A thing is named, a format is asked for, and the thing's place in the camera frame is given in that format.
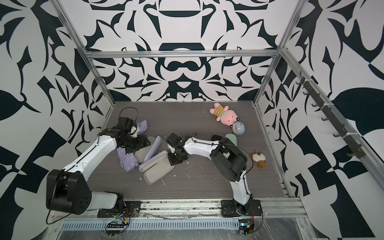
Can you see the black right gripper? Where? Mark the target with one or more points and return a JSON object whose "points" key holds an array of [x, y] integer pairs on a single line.
{"points": [[172, 159]]}

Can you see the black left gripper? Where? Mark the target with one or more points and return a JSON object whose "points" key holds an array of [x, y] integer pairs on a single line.
{"points": [[142, 142]]}

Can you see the lavender umbrella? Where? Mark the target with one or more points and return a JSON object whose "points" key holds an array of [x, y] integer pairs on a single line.
{"points": [[142, 127], [127, 161]]}

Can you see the lavender umbrella case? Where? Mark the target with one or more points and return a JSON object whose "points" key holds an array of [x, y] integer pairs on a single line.
{"points": [[156, 167]]}

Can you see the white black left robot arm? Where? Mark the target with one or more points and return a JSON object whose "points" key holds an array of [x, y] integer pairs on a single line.
{"points": [[68, 190]]}

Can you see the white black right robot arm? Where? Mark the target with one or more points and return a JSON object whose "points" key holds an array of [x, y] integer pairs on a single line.
{"points": [[231, 163]]}

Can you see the pink plush pig toy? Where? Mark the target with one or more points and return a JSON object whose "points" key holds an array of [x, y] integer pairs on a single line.
{"points": [[224, 115]]}

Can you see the blue round alarm clock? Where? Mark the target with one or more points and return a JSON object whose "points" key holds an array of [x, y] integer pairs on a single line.
{"points": [[238, 129]]}

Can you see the brown white plush dog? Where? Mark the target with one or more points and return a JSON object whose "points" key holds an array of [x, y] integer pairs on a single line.
{"points": [[259, 159]]}

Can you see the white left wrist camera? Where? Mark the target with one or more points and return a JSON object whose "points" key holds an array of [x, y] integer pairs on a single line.
{"points": [[134, 132]]}

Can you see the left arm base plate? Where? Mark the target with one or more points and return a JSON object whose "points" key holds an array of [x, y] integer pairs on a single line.
{"points": [[126, 209]]}

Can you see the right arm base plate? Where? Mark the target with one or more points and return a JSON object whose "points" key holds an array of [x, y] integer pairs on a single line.
{"points": [[231, 208]]}

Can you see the white perforated cable tray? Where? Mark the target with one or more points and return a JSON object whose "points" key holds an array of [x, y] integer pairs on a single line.
{"points": [[140, 225]]}

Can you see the aluminium cage frame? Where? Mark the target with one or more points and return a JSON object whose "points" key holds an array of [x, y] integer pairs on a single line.
{"points": [[371, 161]]}

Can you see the black wall hook rail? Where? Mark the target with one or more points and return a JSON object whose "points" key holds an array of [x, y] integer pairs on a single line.
{"points": [[332, 115]]}

